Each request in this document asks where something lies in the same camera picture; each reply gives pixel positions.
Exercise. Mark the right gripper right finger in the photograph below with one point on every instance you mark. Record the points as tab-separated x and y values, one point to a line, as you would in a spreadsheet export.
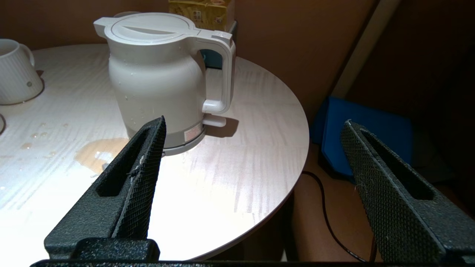
386	193

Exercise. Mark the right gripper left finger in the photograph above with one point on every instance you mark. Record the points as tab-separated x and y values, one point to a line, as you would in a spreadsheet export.
144	174

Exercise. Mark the white electric kettle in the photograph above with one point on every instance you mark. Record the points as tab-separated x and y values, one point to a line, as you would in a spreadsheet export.
163	79

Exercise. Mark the white kettle lid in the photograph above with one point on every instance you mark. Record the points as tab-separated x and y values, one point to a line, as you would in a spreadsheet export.
150	30

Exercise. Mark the yellow tea box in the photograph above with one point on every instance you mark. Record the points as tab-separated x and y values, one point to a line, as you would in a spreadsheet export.
203	13

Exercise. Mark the round white wooden table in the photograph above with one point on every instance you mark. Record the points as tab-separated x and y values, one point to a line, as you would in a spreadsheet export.
207	178

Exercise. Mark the blue box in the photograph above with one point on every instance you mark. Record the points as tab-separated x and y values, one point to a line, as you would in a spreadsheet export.
365	129

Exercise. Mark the white ribbed mug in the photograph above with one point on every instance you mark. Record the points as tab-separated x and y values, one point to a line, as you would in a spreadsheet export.
16	72

